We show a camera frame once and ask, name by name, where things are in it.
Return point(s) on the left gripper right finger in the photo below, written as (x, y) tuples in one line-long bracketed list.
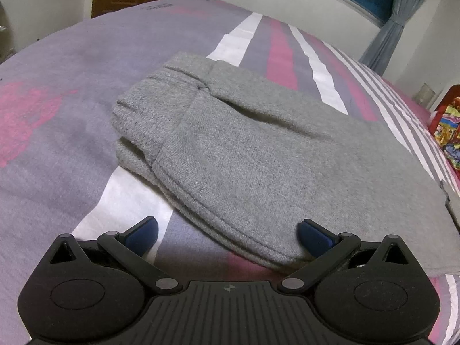
[(329, 251)]

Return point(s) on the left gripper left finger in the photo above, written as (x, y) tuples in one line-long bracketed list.
[(128, 249)]

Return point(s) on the grey sweatpants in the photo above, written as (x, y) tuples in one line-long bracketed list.
[(246, 160)]

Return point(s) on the striped pink purple bedsheet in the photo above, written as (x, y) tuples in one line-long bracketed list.
[(59, 172)]

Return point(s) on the red white headboard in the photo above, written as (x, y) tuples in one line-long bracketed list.
[(447, 96)]

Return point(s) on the right grey curtain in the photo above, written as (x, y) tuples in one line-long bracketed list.
[(379, 53)]

